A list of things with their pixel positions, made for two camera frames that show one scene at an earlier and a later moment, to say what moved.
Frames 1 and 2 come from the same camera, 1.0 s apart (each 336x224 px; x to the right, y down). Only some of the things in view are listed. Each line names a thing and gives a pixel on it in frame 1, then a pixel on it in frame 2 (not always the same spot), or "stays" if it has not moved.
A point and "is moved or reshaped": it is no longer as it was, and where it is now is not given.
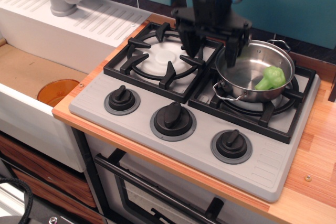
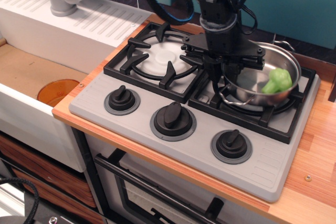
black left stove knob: [122, 102] stays
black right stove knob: [231, 147] stays
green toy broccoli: [274, 77] is moved or reshaped
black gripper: [211, 13] to [227, 45]
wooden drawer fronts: [51, 180] stays
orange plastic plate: [53, 92] stays
